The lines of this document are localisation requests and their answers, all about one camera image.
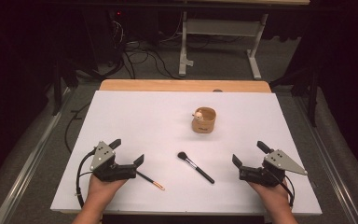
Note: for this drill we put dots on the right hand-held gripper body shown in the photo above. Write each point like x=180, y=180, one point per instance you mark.
x=261, y=175

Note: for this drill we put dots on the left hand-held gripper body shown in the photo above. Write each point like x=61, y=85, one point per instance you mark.
x=112, y=172

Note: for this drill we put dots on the thin black copper-tipped brush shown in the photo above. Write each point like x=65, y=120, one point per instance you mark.
x=150, y=179

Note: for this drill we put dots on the black makeup brush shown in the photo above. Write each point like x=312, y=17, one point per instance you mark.
x=199, y=170

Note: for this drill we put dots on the tan bear pen holder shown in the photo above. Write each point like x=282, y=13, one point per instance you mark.
x=203, y=126

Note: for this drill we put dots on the person's left hand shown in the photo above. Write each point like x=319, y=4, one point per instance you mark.
x=101, y=190

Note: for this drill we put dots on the person's right hand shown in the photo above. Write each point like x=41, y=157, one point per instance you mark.
x=272, y=196

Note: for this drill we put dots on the white table cover sheet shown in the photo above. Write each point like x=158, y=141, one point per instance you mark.
x=152, y=124

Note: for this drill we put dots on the black metal stand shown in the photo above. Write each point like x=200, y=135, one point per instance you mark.
x=57, y=90
x=313, y=96

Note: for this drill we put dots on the wooden table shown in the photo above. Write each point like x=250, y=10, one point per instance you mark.
x=183, y=85

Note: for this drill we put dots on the black device with red light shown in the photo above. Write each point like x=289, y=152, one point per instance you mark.
x=118, y=13

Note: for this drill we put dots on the aluminium floor rail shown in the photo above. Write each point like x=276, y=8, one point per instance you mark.
x=336, y=174
x=32, y=161

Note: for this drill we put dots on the white metal desk frame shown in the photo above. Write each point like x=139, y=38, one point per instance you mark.
x=220, y=27

